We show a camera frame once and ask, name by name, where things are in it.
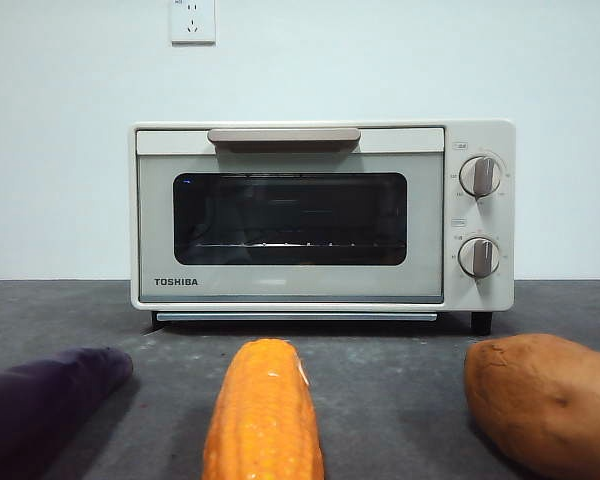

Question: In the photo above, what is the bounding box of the glass oven door with handle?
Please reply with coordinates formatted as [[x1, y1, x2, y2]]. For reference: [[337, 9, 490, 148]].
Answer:
[[135, 126, 446, 305]]

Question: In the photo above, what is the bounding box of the cream Toshiba toaster oven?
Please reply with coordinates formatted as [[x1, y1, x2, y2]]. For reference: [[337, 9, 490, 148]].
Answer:
[[128, 118, 518, 335]]

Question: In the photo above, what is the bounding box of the white wall socket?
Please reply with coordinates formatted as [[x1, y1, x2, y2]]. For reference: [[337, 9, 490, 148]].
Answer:
[[170, 0, 217, 47]]

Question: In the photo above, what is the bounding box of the purple eggplant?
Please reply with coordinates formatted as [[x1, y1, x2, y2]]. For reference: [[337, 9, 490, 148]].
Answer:
[[0, 346, 135, 480]]

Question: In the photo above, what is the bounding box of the cream timer knob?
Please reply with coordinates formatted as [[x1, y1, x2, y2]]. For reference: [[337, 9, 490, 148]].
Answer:
[[457, 236, 502, 279]]

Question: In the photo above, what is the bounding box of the brown sweet potato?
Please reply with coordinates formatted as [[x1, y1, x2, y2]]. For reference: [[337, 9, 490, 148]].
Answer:
[[463, 333, 600, 480]]

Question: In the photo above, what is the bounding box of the metal oven wire rack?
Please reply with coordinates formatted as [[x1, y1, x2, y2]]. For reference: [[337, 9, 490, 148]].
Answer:
[[193, 241, 397, 251]]

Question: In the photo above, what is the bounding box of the cream temperature knob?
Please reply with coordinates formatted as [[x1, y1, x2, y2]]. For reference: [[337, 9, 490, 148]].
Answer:
[[458, 154, 504, 199]]

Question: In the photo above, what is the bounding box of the orange corn cob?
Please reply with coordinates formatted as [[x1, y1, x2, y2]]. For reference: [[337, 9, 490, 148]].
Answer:
[[201, 338, 326, 480]]

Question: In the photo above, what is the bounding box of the grey oven crumb tray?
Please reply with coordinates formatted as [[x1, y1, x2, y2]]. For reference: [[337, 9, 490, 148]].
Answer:
[[154, 312, 439, 323]]

